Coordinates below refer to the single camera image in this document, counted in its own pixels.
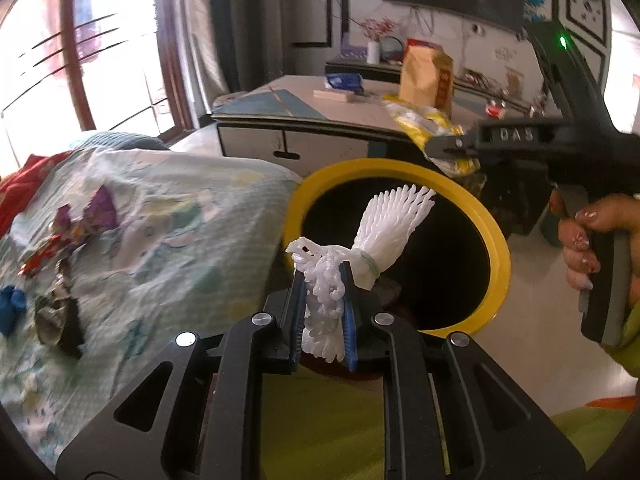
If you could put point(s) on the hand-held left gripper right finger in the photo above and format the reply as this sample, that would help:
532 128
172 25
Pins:
367 330

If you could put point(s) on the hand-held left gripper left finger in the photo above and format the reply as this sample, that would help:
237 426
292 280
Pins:
280 330

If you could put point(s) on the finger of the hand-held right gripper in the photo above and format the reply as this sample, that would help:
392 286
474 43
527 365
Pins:
450 146

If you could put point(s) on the yellow and white plastic wrapper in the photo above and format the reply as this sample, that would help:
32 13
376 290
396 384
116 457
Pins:
420 120

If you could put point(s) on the yellow rimmed black trash bin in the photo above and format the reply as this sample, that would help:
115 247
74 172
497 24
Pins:
400 165

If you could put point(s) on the white foam net bundle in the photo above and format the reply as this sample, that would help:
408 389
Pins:
390 225

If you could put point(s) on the person's right hand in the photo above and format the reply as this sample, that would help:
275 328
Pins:
580 250

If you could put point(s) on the yellow paper bag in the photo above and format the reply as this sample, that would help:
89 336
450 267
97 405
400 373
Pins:
425 77

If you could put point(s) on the person's lime green clothing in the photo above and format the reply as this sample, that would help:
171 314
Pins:
320 425

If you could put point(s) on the round black framed mirror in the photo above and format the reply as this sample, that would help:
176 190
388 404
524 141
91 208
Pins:
392 52

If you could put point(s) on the dark television cabinet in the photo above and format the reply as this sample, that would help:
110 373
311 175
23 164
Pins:
360 67

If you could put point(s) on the white vase with red flowers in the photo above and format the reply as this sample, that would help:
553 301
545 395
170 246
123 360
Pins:
372 52

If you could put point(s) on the blue tissue pack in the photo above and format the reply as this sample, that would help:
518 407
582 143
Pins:
342 81

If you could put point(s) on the marble top coffee table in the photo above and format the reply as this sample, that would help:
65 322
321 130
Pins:
300 95

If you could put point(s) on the purple snack wrapper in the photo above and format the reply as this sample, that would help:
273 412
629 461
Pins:
97 210

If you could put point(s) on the blue quilted cover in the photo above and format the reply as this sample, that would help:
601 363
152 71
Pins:
120 141

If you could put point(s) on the red foil wrapper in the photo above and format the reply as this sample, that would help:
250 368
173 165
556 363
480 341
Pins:
42 257

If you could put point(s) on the blue and beige curtain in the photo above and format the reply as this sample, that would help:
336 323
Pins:
210 35

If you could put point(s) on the blue crumpled bag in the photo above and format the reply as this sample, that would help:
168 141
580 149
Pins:
12 310

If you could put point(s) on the brown framed glass door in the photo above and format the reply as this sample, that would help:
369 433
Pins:
172 60

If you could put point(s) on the red floral blanket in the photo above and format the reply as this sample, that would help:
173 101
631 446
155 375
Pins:
20 190

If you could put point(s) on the white wall socket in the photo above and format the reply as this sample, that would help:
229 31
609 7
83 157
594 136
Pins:
478 29

